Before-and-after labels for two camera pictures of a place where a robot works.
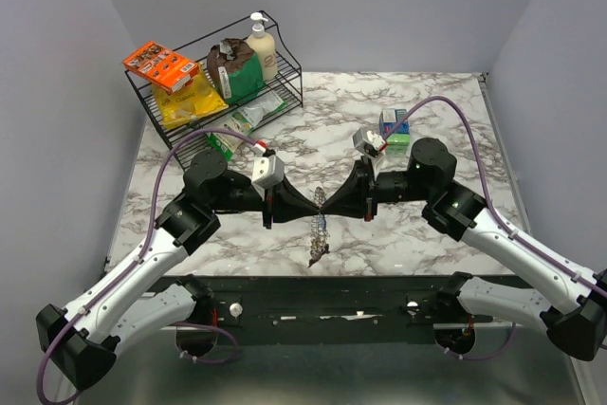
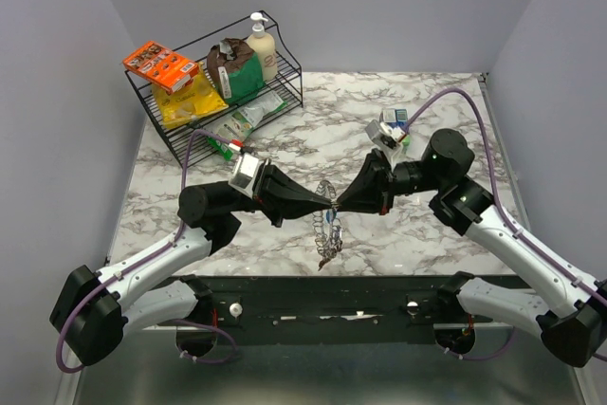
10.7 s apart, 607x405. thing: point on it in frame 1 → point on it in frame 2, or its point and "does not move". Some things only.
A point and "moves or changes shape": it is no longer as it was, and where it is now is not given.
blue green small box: (399, 135) does not move
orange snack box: (162, 66) does not move
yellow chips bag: (196, 99) does not move
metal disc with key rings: (319, 238) moves or changes shape
